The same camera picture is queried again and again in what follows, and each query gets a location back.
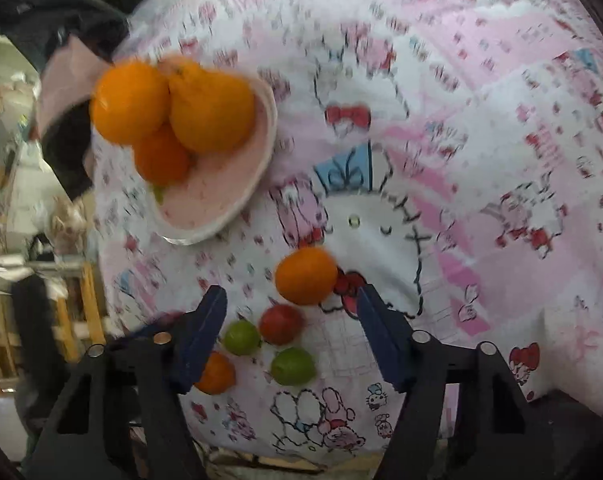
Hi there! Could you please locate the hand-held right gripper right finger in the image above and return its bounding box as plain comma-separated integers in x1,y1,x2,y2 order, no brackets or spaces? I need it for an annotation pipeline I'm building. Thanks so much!
356,284,577,480

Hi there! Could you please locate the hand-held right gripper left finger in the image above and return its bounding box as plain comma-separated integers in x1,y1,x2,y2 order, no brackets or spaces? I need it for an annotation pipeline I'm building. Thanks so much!
24,285,228,480

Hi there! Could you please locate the red cherry tomato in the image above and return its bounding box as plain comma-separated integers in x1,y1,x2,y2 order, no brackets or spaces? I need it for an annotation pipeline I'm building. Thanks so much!
258,304,305,346
194,351,236,395

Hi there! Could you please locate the green grape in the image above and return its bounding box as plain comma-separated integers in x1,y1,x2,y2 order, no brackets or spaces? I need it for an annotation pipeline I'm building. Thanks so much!
270,347,317,387
222,320,262,357

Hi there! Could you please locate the small mandarin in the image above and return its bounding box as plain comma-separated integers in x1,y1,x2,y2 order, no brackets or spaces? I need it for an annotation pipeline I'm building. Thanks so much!
274,246,339,307

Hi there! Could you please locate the pink strawberry print bowl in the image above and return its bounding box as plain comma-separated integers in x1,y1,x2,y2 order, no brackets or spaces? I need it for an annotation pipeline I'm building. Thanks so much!
146,57,278,247

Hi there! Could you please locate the round orange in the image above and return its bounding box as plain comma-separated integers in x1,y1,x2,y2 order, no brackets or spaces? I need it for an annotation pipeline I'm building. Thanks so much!
132,122,192,186
90,59,172,146

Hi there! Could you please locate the pear-shaped orange with stem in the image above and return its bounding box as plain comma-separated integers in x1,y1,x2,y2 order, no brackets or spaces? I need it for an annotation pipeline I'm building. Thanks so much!
167,62,257,155

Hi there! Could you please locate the wooden stool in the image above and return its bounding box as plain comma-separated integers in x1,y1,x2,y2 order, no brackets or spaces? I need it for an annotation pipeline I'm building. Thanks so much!
51,260,107,361

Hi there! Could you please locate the pink cartoon printed bedsheet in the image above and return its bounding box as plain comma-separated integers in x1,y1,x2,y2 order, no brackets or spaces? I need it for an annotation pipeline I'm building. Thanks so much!
88,0,603,466

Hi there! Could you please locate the black zigzag-edged cloth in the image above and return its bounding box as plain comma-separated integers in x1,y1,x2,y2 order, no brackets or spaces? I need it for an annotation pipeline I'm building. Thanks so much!
41,100,99,201

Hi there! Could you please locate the pink cloth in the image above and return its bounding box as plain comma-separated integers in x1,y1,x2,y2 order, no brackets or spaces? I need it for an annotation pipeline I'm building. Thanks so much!
34,35,114,136

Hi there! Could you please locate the dark grey cloth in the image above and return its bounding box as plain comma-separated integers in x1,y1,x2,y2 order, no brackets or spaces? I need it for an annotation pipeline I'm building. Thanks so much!
0,0,157,68

